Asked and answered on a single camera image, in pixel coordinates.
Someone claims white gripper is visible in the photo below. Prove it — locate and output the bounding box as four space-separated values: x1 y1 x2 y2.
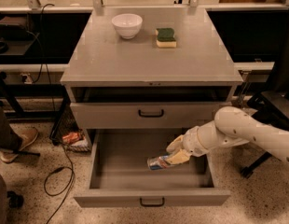
166 126 209 165

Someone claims silver blue redbull can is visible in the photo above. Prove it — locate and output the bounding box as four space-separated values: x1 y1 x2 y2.
147 155 172 170

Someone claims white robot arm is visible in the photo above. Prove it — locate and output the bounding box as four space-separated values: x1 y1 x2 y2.
165 106 289 165

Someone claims open grey middle drawer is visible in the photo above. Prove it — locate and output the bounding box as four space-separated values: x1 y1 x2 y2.
75 129 230 208

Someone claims grey drawer cabinet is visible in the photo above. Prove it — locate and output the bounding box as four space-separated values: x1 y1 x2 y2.
62 7 242 142

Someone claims closed top grey drawer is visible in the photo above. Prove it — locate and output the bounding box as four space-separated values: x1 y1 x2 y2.
70 102 226 129

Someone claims orange snack packet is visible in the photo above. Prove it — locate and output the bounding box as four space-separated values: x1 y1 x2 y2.
62 132 83 145

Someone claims black office chair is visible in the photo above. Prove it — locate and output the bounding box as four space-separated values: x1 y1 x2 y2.
240 3 289 179

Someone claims green yellow sponge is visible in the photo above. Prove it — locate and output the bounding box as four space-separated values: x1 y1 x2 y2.
156 28 176 48

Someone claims white ceramic bowl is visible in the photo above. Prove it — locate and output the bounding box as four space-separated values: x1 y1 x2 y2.
112 13 143 39

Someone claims tan shoe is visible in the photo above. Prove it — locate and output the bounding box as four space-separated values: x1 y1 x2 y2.
1 128 38 163

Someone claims black shoe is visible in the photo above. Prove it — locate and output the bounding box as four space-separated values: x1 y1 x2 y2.
7 191 24 208

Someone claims person brown trouser leg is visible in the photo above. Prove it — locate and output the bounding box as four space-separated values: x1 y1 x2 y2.
0 175 7 224

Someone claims black floor cable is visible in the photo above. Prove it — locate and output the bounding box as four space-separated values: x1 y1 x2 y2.
43 143 76 224

